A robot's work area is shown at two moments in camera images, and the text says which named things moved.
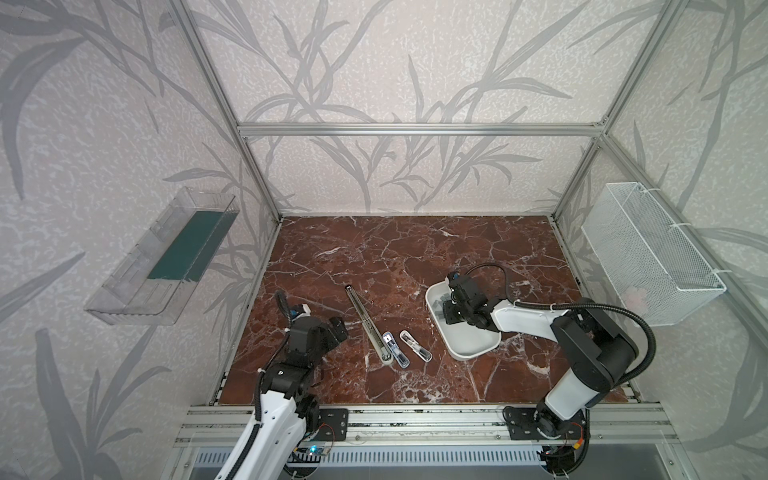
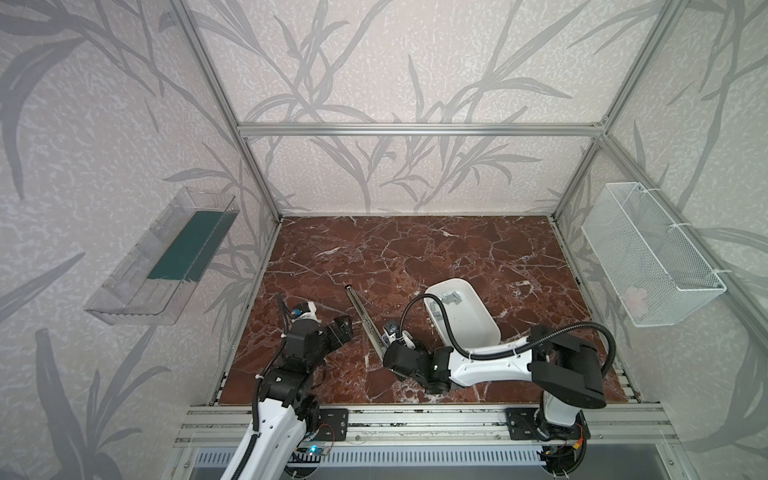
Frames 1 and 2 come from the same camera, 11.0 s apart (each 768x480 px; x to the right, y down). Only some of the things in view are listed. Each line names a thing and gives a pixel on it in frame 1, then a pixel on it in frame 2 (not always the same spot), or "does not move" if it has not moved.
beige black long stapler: [370, 327] does not move
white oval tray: [461, 340] does not move
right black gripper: [454, 299] → [389, 347]
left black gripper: [327, 330] does not move
